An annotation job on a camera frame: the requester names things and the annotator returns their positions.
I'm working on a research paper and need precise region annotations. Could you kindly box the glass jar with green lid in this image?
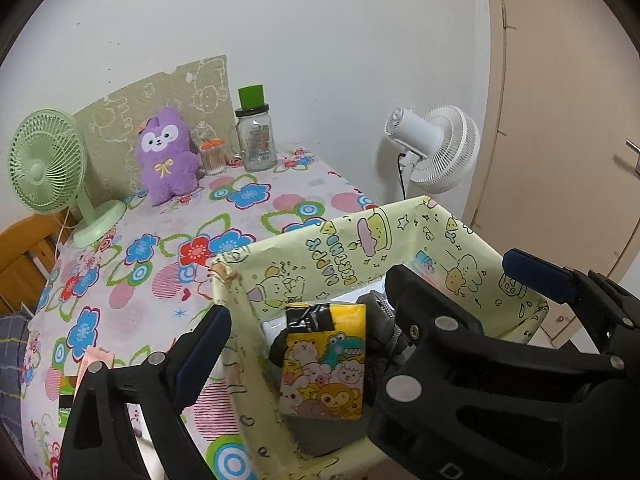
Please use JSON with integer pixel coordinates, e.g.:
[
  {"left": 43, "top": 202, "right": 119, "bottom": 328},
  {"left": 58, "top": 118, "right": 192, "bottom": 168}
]
[{"left": 231, "top": 85, "right": 278, "bottom": 172}]

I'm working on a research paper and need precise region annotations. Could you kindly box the grey sock bundle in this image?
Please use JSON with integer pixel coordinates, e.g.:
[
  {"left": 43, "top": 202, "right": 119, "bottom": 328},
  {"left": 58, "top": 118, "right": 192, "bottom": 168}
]
[{"left": 357, "top": 285, "right": 406, "bottom": 366}]

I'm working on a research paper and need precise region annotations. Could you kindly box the white fan cable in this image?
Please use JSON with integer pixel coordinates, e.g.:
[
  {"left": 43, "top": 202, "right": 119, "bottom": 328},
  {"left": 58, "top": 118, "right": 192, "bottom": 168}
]
[{"left": 52, "top": 207, "right": 72, "bottom": 258}]

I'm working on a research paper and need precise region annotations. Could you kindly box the yellow cartoon-print box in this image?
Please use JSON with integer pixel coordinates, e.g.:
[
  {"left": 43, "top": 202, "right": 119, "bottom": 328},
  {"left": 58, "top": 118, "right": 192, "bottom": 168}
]
[{"left": 210, "top": 195, "right": 551, "bottom": 480}]

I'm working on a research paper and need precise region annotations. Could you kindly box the grey plaid pillow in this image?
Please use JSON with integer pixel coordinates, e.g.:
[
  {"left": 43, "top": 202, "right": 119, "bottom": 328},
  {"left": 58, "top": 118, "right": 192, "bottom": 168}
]
[{"left": 0, "top": 312, "right": 33, "bottom": 401}]

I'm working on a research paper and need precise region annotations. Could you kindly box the white standing fan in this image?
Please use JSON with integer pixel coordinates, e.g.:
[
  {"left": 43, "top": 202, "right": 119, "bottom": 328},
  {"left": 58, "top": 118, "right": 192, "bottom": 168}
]
[{"left": 384, "top": 105, "right": 481, "bottom": 201}]

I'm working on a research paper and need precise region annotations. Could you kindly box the beige door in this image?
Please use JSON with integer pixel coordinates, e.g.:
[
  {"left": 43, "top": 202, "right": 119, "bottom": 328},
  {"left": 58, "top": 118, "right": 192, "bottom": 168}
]
[{"left": 460, "top": 0, "right": 640, "bottom": 351}]

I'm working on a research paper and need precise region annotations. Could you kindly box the purple plush toy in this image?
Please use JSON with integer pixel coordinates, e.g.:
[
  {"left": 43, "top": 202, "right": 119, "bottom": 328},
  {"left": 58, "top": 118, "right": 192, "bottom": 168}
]
[{"left": 135, "top": 106, "right": 203, "bottom": 207}]

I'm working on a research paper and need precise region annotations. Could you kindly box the orange-lidded swab container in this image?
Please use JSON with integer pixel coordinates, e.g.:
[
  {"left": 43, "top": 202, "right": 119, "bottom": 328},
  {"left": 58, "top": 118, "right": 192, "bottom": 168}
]
[{"left": 199, "top": 137, "right": 226, "bottom": 176}]

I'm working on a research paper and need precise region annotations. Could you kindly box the green desk fan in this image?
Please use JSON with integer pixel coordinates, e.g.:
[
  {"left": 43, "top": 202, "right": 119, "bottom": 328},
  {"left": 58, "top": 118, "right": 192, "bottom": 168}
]
[{"left": 7, "top": 108, "right": 127, "bottom": 248}]

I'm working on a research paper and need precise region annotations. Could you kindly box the green tissue packet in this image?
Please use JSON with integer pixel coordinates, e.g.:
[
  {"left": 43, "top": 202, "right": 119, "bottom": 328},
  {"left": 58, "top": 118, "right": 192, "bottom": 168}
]
[{"left": 57, "top": 375, "right": 81, "bottom": 428}]

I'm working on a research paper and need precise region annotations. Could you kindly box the green patterned board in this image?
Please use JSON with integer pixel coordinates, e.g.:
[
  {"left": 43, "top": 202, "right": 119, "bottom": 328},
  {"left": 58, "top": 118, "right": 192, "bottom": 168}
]
[{"left": 74, "top": 55, "right": 232, "bottom": 196}]

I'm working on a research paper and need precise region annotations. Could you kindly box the wooden bed headboard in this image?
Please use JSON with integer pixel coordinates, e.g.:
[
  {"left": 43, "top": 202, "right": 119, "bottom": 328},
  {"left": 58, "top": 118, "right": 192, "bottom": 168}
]
[{"left": 0, "top": 207, "right": 71, "bottom": 316}]

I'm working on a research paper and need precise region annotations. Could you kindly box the floral tablecloth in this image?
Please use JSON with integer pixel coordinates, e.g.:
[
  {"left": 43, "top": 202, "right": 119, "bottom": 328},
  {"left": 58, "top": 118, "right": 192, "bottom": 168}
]
[{"left": 20, "top": 146, "right": 381, "bottom": 480}]

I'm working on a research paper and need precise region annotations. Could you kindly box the yellow cartoon tissue packet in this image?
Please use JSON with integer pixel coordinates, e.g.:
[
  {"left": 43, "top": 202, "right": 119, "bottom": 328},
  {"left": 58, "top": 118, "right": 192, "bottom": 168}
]
[{"left": 278, "top": 302, "right": 368, "bottom": 420}]

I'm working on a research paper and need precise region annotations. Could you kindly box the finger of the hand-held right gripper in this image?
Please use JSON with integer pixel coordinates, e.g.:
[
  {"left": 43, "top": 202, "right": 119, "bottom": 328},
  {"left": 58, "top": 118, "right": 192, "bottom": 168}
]
[
  {"left": 375, "top": 264, "right": 636, "bottom": 411},
  {"left": 502, "top": 248, "right": 640, "bottom": 356}
]

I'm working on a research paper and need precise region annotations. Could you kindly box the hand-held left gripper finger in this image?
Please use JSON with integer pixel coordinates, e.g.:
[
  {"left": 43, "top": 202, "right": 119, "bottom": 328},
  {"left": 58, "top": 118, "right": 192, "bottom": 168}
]
[{"left": 57, "top": 305, "right": 233, "bottom": 480}]

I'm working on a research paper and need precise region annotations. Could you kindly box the pink wipes packet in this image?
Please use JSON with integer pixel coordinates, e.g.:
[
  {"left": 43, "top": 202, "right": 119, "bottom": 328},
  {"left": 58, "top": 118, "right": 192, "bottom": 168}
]
[{"left": 75, "top": 347, "right": 116, "bottom": 391}]

